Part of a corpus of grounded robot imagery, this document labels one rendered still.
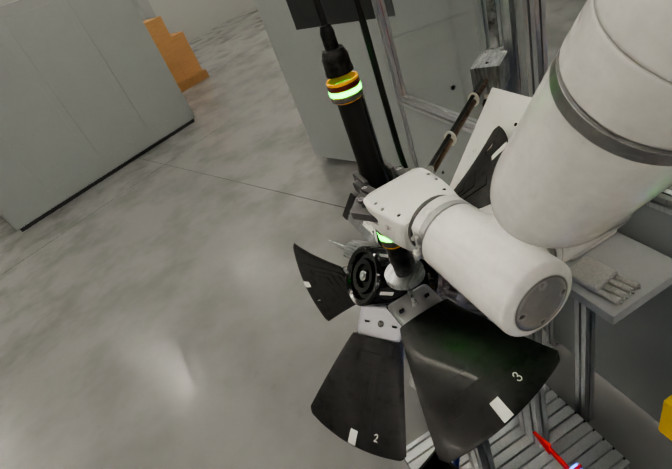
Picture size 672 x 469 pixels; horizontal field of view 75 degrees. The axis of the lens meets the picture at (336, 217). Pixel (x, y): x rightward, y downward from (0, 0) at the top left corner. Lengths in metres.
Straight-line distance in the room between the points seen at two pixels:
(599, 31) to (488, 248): 0.26
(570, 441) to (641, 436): 0.26
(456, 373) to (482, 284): 0.32
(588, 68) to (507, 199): 0.11
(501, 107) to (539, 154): 0.79
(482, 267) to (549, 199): 0.16
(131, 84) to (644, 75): 6.22
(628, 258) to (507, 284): 0.96
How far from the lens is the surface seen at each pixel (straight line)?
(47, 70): 6.06
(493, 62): 1.18
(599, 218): 0.30
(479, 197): 0.69
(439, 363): 0.75
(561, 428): 1.94
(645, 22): 0.21
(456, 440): 0.72
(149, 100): 6.41
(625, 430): 2.05
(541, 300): 0.44
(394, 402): 0.95
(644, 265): 1.34
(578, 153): 0.25
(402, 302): 0.85
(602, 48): 0.23
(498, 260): 0.43
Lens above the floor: 1.80
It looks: 34 degrees down
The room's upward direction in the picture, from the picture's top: 22 degrees counter-clockwise
